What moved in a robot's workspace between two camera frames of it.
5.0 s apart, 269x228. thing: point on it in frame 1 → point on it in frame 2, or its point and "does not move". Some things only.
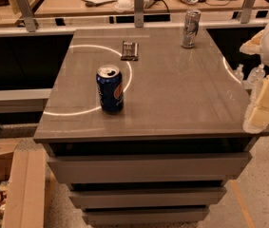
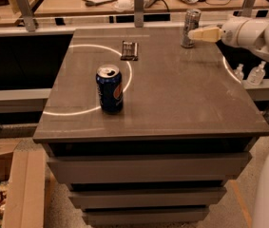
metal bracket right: (249, 3) does not move
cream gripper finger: (267, 102) → (206, 34)
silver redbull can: (190, 28) does not move
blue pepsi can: (110, 87) does not move
